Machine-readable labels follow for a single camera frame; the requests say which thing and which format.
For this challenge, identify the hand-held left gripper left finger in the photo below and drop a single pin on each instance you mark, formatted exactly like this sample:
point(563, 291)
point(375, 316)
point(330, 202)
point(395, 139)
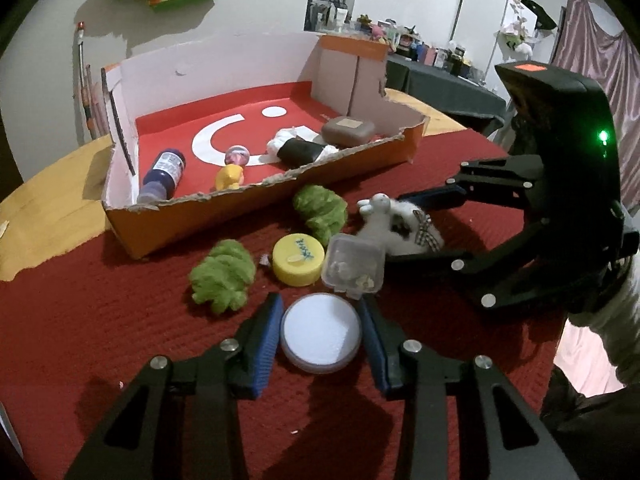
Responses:
point(265, 345)

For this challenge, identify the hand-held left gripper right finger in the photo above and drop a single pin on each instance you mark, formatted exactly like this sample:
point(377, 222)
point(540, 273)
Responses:
point(374, 345)

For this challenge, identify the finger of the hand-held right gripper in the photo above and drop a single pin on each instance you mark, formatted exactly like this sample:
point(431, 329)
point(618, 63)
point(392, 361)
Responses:
point(440, 196)
point(492, 280)

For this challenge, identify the white round lid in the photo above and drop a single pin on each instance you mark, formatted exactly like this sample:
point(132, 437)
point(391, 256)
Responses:
point(320, 330)

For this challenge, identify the white plush with checked bow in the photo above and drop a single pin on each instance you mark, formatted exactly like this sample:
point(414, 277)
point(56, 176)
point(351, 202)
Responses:
point(385, 230)

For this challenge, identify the green fuzzy plush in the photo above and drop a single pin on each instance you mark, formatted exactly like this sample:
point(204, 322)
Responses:
point(222, 275)
point(320, 210)

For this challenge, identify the small clear plastic box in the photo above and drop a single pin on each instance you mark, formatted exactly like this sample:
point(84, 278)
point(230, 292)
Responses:
point(352, 265)

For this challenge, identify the yellow plastic lid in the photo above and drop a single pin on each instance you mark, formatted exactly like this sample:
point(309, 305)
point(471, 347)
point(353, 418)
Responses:
point(295, 260)

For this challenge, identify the brown oval case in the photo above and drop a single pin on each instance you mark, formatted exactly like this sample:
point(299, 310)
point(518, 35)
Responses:
point(347, 132)

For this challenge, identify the black and white plush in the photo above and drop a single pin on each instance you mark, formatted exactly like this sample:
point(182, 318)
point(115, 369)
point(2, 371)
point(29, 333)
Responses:
point(300, 152)

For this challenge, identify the orange cardboard box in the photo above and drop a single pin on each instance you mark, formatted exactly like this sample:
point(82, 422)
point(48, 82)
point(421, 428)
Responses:
point(165, 230)

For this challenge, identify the yellow toy figure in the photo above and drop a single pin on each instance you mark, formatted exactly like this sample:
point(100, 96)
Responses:
point(229, 176)

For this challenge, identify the small pink globe toy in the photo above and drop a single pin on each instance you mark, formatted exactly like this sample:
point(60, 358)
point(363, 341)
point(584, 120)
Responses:
point(237, 155)

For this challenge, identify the blue paint bottle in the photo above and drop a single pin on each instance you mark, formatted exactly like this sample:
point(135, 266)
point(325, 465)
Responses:
point(167, 165)

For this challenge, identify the person's right forearm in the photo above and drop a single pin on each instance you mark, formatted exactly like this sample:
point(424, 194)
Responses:
point(620, 330)

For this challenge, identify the side table with dark cloth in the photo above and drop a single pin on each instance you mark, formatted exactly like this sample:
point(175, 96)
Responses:
point(440, 87)

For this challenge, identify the red knitted mat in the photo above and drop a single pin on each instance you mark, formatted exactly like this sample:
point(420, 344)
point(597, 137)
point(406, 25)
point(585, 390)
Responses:
point(150, 340)

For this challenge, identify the pink curtain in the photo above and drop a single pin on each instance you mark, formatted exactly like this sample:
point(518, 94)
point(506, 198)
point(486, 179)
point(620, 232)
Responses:
point(595, 45)

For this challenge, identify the hanging flower plush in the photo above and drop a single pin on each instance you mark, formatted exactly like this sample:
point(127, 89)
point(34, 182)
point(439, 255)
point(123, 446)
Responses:
point(520, 35)

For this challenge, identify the row of small bottles and boxes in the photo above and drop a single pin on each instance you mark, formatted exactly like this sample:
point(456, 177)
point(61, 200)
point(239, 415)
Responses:
point(425, 50)

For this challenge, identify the white wardrobe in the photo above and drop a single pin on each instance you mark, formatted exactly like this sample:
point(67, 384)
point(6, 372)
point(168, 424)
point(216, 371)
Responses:
point(480, 15)

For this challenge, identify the dark clothing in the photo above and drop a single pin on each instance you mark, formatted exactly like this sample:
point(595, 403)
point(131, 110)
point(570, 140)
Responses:
point(590, 435)

